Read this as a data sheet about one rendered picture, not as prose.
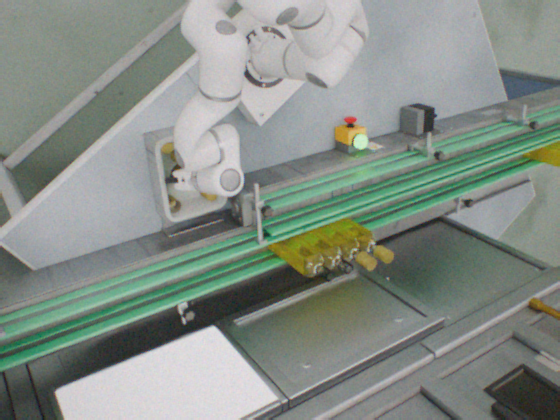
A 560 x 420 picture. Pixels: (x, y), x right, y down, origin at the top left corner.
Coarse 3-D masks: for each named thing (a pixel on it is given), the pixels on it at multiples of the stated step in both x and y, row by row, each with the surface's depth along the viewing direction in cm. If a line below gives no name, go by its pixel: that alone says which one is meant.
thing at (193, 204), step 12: (156, 156) 132; (168, 156) 141; (168, 168) 143; (168, 192) 145; (180, 192) 147; (192, 192) 149; (168, 204) 138; (192, 204) 147; (204, 204) 147; (216, 204) 147; (168, 216) 139; (180, 216) 142; (192, 216) 143
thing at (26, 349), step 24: (504, 168) 199; (528, 168) 198; (432, 192) 183; (456, 192) 182; (384, 216) 170; (408, 216) 171; (240, 264) 149; (264, 264) 148; (168, 288) 140; (192, 288) 140; (216, 288) 140; (96, 312) 133; (120, 312) 133; (144, 312) 131; (48, 336) 125; (72, 336) 125; (0, 360) 118; (24, 360) 118
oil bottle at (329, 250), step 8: (304, 232) 151; (312, 232) 151; (304, 240) 148; (312, 240) 147; (320, 240) 147; (328, 240) 146; (320, 248) 143; (328, 248) 143; (336, 248) 143; (328, 256) 141; (336, 256) 141; (328, 264) 142
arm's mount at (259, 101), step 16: (240, 16) 137; (272, 32) 141; (288, 32) 144; (256, 80) 142; (288, 80) 148; (256, 96) 144; (272, 96) 147; (288, 96) 149; (256, 112) 145; (272, 112) 148
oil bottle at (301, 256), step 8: (288, 240) 147; (296, 240) 147; (272, 248) 152; (280, 248) 148; (288, 248) 144; (296, 248) 143; (304, 248) 143; (312, 248) 143; (280, 256) 149; (288, 256) 145; (296, 256) 142; (304, 256) 139; (312, 256) 139; (320, 256) 140; (296, 264) 143; (304, 264) 139; (312, 264) 138; (304, 272) 140; (312, 272) 139
